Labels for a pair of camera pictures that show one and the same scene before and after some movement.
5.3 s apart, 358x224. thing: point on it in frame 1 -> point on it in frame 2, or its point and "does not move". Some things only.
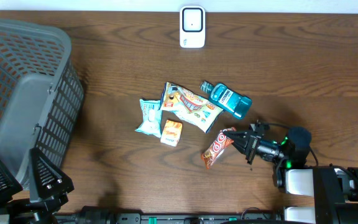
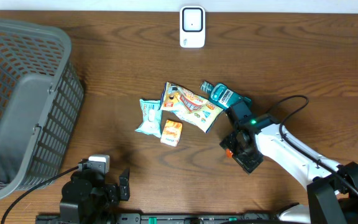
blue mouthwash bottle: [227, 100] does not move
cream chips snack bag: [189, 107] does not move
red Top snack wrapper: [217, 147] -> [229, 153]
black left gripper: [39, 203] -> [114, 196]
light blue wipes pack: [151, 122] does not move
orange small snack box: [171, 132] does not move
